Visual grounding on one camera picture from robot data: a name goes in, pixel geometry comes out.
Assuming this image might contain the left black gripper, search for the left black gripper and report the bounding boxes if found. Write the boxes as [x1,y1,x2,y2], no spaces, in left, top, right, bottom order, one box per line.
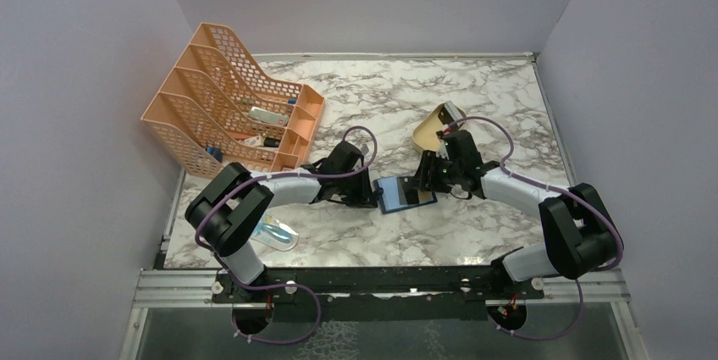
[336,165,378,209]

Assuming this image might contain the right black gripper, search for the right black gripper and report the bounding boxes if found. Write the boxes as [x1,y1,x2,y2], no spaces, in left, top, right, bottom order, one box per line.
[408,149,461,193]

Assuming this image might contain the black credit card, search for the black credit card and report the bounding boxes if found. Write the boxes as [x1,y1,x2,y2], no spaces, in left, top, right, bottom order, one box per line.
[397,176,437,206]

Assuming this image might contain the dark blue card holder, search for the dark blue card holder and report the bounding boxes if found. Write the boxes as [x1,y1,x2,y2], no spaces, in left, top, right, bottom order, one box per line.
[373,176,438,214]

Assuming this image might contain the beige oval tray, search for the beige oval tray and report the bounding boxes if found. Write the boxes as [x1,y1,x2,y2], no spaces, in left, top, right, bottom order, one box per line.
[411,102,467,153]

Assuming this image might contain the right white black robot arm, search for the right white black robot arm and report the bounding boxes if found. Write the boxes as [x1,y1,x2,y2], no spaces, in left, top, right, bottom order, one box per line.
[410,130,622,298]

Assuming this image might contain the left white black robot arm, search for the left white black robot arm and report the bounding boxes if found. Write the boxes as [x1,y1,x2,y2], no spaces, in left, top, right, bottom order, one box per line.
[185,141,378,302]

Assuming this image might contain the stack of credit cards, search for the stack of credit cards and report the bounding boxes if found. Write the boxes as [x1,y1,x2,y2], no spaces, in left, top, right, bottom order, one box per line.
[438,101,465,125]

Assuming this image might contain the clear blister pack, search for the clear blister pack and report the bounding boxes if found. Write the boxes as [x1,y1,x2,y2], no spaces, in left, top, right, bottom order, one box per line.
[251,214,299,252]

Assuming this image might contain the small black item in organizer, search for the small black item in organizer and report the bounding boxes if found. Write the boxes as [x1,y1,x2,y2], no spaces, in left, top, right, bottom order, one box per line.
[262,138,281,148]

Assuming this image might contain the white grey eraser box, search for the white grey eraser box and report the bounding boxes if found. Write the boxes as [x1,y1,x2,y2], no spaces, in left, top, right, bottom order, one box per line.
[247,107,289,126]

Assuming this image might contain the blue item in organizer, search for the blue item in organizer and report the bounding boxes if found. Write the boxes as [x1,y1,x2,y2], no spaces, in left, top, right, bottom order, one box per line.
[205,147,224,163]

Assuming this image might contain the orange plastic file organizer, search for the orange plastic file organizer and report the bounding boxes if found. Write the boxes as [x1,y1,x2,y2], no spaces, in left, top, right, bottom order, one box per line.
[141,22,325,178]

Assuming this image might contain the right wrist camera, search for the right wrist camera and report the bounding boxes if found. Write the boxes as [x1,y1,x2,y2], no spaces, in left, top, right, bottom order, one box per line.
[436,134,452,161]

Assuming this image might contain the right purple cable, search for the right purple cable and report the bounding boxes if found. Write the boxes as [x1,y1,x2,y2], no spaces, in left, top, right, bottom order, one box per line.
[439,116,625,341]

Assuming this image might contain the black mounting rail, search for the black mounting rail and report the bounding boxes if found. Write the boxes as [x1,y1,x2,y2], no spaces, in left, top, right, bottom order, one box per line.
[212,265,544,323]

